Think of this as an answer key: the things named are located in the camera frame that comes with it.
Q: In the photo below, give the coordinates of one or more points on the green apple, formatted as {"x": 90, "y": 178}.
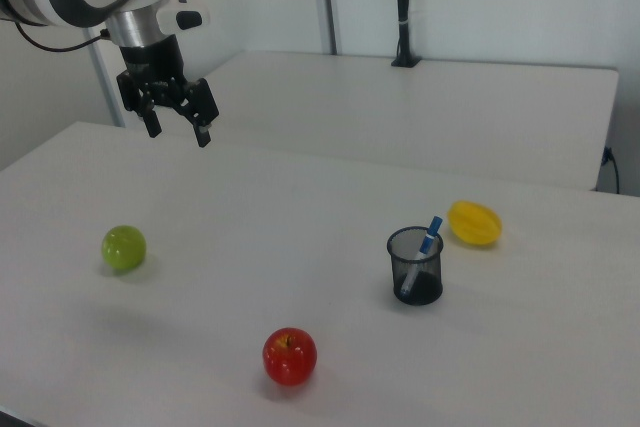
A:
{"x": 124, "y": 248}

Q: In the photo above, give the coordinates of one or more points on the red apple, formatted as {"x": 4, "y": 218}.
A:
{"x": 290, "y": 357}

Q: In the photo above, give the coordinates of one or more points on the blue white marker pen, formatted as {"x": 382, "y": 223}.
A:
{"x": 427, "y": 242}

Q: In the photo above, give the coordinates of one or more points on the yellow starfruit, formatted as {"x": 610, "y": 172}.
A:
{"x": 475, "y": 224}

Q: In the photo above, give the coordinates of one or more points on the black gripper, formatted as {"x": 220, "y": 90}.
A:
{"x": 152, "y": 64}

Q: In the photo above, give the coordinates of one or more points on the black mesh pen cup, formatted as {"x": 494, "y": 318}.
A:
{"x": 425, "y": 287}

